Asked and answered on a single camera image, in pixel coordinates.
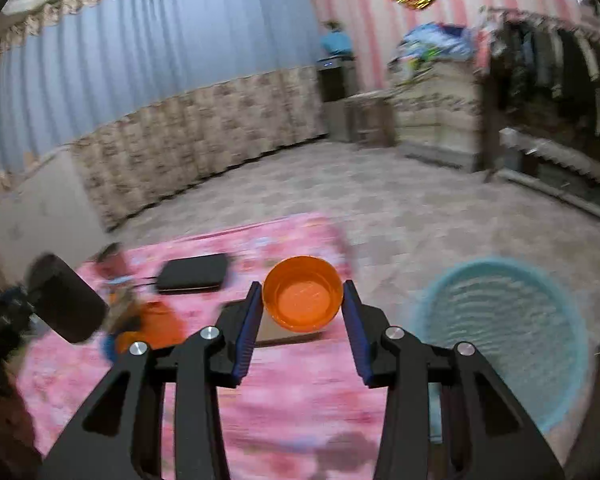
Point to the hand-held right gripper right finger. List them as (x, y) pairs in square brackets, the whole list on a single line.
[(356, 332)]

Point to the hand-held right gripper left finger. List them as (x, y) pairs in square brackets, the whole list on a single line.
[(246, 332)]

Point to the brown paper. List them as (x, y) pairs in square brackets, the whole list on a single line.
[(124, 306)]

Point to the orange plastic bowl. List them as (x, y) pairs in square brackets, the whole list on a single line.
[(302, 305)]

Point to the light blue plastic basket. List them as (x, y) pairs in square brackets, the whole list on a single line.
[(520, 320)]

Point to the brown cardboard piece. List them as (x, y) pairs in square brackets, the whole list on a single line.
[(282, 336)]

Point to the red metal mug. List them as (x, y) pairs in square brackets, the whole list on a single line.
[(111, 260)]

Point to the black flat box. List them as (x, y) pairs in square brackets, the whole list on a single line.
[(195, 272)]

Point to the pink printed mat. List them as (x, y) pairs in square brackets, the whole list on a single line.
[(290, 410)]

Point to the white cabinet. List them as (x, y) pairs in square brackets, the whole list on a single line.
[(40, 210)]

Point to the orange crumpled wrapper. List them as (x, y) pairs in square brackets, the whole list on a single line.
[(152, 327)]

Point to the wooden stool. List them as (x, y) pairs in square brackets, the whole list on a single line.
[(372, 117)]

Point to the pale chest of drawers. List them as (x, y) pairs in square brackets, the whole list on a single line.
[(437, 110)]

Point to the grey water dispenser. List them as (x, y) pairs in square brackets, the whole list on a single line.
[(337, 85)]

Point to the blue and floral curtain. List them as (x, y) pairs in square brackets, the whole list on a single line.
[(155, 60)]

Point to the metal clothes rack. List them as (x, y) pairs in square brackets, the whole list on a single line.
[(540, 150)]

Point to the blue water bottle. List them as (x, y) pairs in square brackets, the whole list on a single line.
[(336, 40)]

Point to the pile of colourful clothes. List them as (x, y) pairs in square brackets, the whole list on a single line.
[(432, 42)]

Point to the row of hanging clothes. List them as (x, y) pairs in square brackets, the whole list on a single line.
[(550, 70)]

